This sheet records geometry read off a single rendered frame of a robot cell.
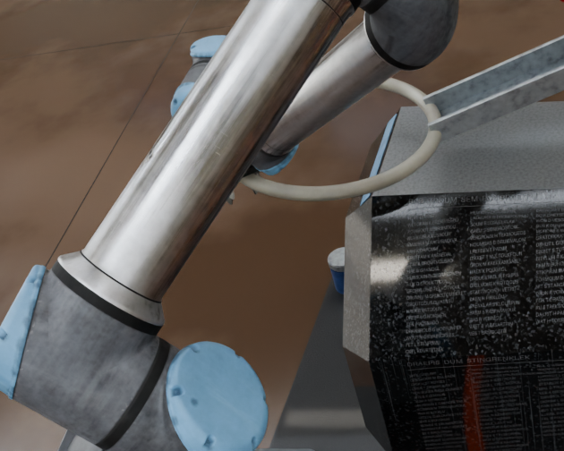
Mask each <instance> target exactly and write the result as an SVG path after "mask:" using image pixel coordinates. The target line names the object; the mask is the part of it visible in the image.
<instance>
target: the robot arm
mask: <svg viewBox="0 0 564 451"><path fill-rule="evenodd" d="M358 6H359V7H360V8H362V9H363V10H364V11H365V12H364V16H363V22H362V23H361V24H359V25H358V26H357V27H356V28H355V29H354V30H353V31H351V32H350V33H349V34H348V35H347V36H346V37H345V38H343V39H342V40H341V41H340V42H339V43H338V44H337V45H335V46H334V47H333V48H332V49H331V50H330V51H329V52H328V53H327V54H326V55H324V54H325V53H326V51H327V50H328V48H329V46H330V45H331V43H332V42H333V40H334V39H335V37H336V36H337V34H338V33H339V32H340V30H341V29H342V27H343V26H344V24H345V23H346V21H347V19H348V18H350V17H351V16H353V14H354V13H355V11H356V9H357V8H358ZM458 6H459V2H458V0H251V1H250V2H249V4H248V5H247V6H246V7H245V9H244V11H243V12H242V14H241V15H240V17H239V18H238V20H237V21H236V23H235V25H234V26H233V27H232V29H231V30H230V31H229V32H228V34H227V35H226V36H223V35H219V36H209V37H206V38H201V39H199V40H197V41H195V42H194V43H193V44H192V45H191V53H190V56H191V57H192V66H191V68H190V70H189V71H188V73H187V74H186V75H185V77H184V79H183V81H182V83H181V85H180V86H179V87H178V88H177V89H176V91H175V94H174V98H173V100H172V102H171V115H172V118H171V120H170V121H169V123H168V124H167V126H166V128H165V129H164V131H163V132H162V133H161V134H160V136H159V137H158V139H157V141H156V142H155V144H154V145H153V147H152V148H151V150H150V152H149V153H148V155H147V156H146V157H145V158H144V160H143V161H142V163H141V165H140V166H139V168H138V169H137V171H136V172H135V174H134V175H133V177H132V179H131V180H130V182H129V183H128V184H127V185H126V187H125V188H124V190H123V192H122V193H121V195H120V196H119V198H118V199H117V201H116V202H115V204H114V206H113V207H112V208H111V209H110V210H109V212H108V213H107V215H106V217H105V218H104V220H103V221H102V223H101V224H100V226H99V227H98V229H97V231H96V232H95V233H94V235H93V236H92V237H91V239H90V241H89V242H88V244H87V245H86V247H85V248H84V249H83V250H81V251H77V252H73V253H68V254H64V255H60V256H59V258H58V259H57V261H56V263H55V264H54V266H53V267H52V268H51V269H50V270H48V269H47V267H45V266H43V265H42V266H40V265H35V266H34V267H33V268H32V270H31V271H30V273H29V275H28V276H27V278H26V280H25V282H24V284H23V285H22V287H21V290H20V291H19V293H18V294H17V296H16V298H15V300H14V302H13V304H12V306H11V308H10V310H9V311H8V312H7V314H6V316H5V318H4V321H3V323H2V324H1V326H0V391H2V392H3V393H5V394H6V395H8V397H9V398H10V399H12V400H15V401H17V402H19V403H20V404H23V405H25V406H26V407H28V408H30V409H31V410H33V411H34V412H36V413H39V414H41V415H42V416H44V417H46V418H48V419H49V420H51V421H53V422H55V423H56V424H58V425H60V426H62V427H64V428H65V429H67V430H69V431H70V432H72V433H74V434H76V436H75V437H74V438H73V440H72V441H71V443H70V444H69V446H68V448H67V449H66V451H254V450H255V449H256V448H257V447H258V445H259V444H260V443H261V441H262V439H263V437H264V435H265V432H266V428H267V425H268V415H269V412H268V406H267V404H266V401H265V400H266V395H265V392H264V389H263V386H262V384H261V381H260V380H259V378H258V376H257V374H256V373H255V371H254V370H253V368H252V367H251V365H250V364H249V363H248V362H247V361H246V360H245V359H244V358H243V357H242V356H238V355H236V354H235V351H234V350H232V349H231V348H229V347H227V346H225V345H222V344H219V343H215V342H207V341H205V342H198V343H195V344H191V345H187V346H186V347H184V348H183V349H182V350H180V349H178V348H176V347H175V346H173V345H171V344H170V343H168V342H167V341H165V340H164V339H162V338H160V337H159V336H157V334H158V332H159V330H160V329H161V328H162V327H163V325H164V323H165V318H164V313H163V309H162V304H161V302H162V297H163V296H164V294H165V293H166V291H167V289H168V288H169V286H171V284H172V283H173V281H174V280H175V278H176V276H177V275H178V273H179V272H180V270H181V269H182V267H183V266H184V264H185V262H186V261H187V260H188V259H189V257H190V256H191V254H192V252H193V251H194V249H195V248H196V246H197V245H198V243H199V242H200V240H201V238H202V236H203V235H204V234H205V233H206V231H207V230H208V228H209V226H210V225H211V223H212V222H213V220H214V219H215V217H216V216H217V214H218V212H219V211H220V210H221V209H222V207H223V206H224V204H225V203H226V201H227V202H228V203H229V204H230V205H233V200H234V199H235V193H234V189H235V187H236V185H237V184H238V183H239V182H240V180H241V179H242V178H243V177H245V176H247V175H249V174H256V175H258V176H260V172H259V171H261V172H263V173H265V174H267V175H274V174H277V173H279V172H280V171H281V169H283V168H285V167H286V165H287V164H288V163H289V162H290V161H291V159H292V158H293V156H294V155H295V152H296V151H297V149H298V146H299V143H300V142H302V141H303V140H305V139H306V138H307V137H309V136H310V135H312V134H313V133H314V132H316V131H318V130H319V129H320V128H321V127H322V126H323V125H325V124H326V123H328V122H329V121H331V120H332V119H334V118H335V117H336V116H338V115H340V114H341V113H342V112H344V111H345V110H346V109H348V108H349V107H350V106H351V105H353V104H354V103H356V102H357V101H358V100H360V99H361V98H363V97H364V96H366V95H367V94H368V93H370V92H371V91H373V90H374V89H376V88H377V87H378V86H380V85H381V84H382V83H383V82H384V81H386V80H388V79H389V78H390V77H392V76H393V75H394V74H396V73H397V72H399V71H400V70H403V71H415V70H419V69H421V68H423V67H424V66H426V65H427V64H429V63H431V62H432V61H433V60H435V59H436V58H437V57H439V56H440V54H441V53H442V52H443V51H444V50H445V49H446V47H447V46H448V44H449V42H450V40H451V39H452V37H453V34H454V31H455V28H456V26H457V17H458Z"/></svg>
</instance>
